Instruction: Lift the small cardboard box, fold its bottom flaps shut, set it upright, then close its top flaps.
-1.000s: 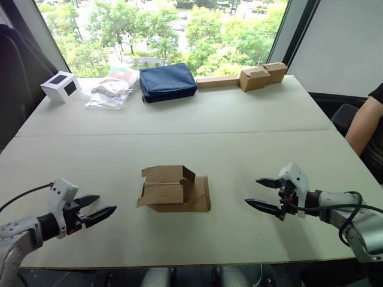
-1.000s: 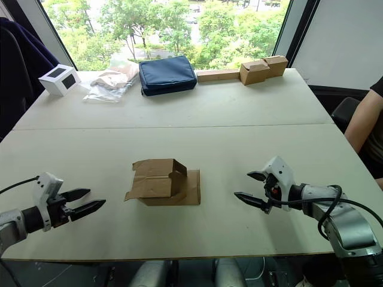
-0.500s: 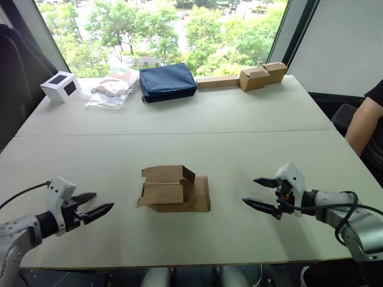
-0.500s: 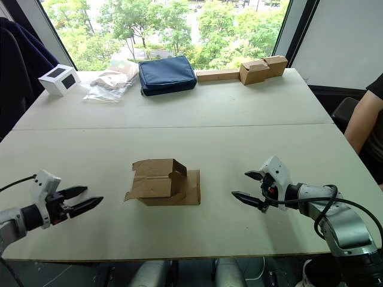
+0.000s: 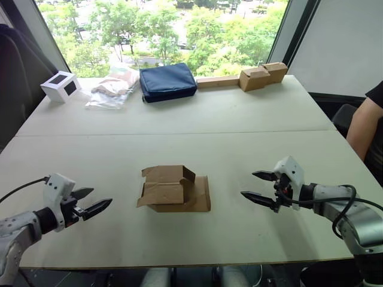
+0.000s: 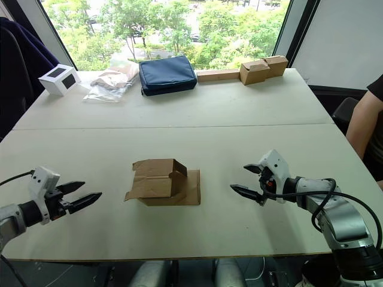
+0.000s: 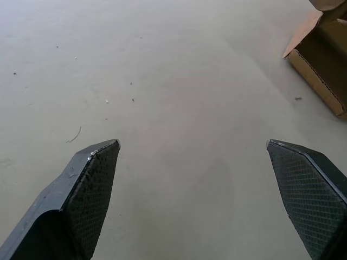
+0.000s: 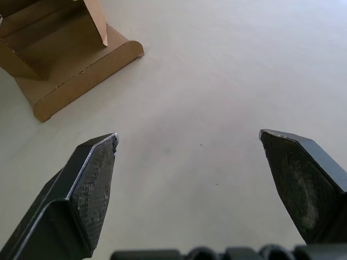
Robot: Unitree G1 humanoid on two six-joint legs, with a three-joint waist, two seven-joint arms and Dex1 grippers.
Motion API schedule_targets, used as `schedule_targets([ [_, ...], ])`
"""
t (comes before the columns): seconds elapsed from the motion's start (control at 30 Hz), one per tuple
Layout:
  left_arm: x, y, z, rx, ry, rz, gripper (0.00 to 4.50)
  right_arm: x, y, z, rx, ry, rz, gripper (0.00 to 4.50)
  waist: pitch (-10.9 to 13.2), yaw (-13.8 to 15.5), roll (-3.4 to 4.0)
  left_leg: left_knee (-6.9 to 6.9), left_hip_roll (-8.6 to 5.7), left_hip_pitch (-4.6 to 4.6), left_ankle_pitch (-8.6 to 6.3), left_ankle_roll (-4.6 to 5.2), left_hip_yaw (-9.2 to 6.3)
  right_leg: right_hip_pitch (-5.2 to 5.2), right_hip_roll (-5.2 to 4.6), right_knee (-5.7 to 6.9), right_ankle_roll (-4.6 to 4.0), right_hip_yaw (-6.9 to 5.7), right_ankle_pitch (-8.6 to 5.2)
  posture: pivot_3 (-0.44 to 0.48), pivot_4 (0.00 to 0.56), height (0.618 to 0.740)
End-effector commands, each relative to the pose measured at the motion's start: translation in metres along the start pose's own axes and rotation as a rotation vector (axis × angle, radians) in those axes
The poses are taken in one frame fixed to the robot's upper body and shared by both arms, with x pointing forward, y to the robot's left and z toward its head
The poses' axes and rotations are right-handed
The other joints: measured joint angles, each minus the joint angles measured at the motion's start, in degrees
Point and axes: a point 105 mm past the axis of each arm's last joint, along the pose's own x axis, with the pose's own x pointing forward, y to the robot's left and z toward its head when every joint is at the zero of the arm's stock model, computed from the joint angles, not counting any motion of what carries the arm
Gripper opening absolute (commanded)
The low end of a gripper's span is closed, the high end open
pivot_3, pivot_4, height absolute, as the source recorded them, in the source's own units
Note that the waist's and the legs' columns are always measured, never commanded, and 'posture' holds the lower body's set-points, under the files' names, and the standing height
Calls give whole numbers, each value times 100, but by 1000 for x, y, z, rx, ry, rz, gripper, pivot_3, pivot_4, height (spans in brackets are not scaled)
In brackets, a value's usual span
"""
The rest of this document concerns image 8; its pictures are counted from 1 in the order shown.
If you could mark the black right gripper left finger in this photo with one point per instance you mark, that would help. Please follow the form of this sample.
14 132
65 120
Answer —
81 187

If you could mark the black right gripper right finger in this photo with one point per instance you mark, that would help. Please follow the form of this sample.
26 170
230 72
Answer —
301 184

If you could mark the small brown cardboard box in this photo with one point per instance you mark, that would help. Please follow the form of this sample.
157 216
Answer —
62 54

